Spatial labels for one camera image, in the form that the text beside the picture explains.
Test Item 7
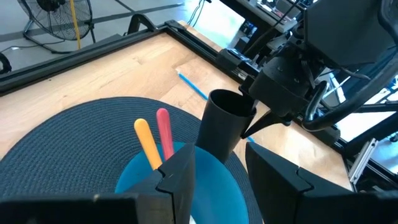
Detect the background desk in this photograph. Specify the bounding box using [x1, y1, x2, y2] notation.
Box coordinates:
[220, 0, 307, 34]

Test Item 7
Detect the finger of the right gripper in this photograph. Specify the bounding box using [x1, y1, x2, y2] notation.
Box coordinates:
[238, 81, 259, 110]
[241, 110, 293, 139]

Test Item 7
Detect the black table frame rail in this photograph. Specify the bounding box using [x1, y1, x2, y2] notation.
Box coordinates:
[0, 20, 398, 190]

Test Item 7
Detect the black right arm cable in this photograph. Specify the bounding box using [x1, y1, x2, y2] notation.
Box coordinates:
[302, 52, 398, 132]

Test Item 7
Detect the yellow hanging cord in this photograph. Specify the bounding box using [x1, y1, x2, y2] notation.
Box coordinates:
[68, 0, 82, 50]

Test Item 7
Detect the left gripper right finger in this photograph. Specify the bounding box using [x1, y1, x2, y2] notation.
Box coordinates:
[244, 142, 355, 224]

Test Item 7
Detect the pink-handled utensil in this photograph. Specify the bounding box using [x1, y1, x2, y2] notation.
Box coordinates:
[155, 108, 175, 161]

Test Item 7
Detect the black curved bracket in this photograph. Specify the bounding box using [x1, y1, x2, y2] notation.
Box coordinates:
[126, 13, 156, 35]

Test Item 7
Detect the blue plate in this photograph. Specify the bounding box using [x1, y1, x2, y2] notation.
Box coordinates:
[114, 141, 250, 224]

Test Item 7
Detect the dark round woven placemat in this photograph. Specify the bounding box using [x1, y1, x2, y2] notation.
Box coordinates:
[0, 96, 265, 224]

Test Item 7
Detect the blue wrapped straw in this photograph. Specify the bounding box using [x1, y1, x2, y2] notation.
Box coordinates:
[176, 70, 256, 143]

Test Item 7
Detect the black coiled floor cable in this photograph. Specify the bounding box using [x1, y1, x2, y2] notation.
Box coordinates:
[0, 52, 12, 75]

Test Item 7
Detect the black floor fan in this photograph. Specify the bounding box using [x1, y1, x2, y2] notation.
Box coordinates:
[17, 0, 96, 54]

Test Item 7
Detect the orange-handled metal spoon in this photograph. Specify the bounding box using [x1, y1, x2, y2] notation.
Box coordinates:
[133, 118, 164, 170]

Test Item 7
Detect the black tall cup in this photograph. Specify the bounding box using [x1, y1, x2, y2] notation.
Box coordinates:
[195, 89, 257, 164]

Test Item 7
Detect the silver metal bracket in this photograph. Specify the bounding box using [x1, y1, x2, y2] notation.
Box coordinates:
[348, 138, 379, 185]

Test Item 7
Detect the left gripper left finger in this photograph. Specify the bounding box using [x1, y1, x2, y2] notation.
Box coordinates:
[125, 142, 197, 224]

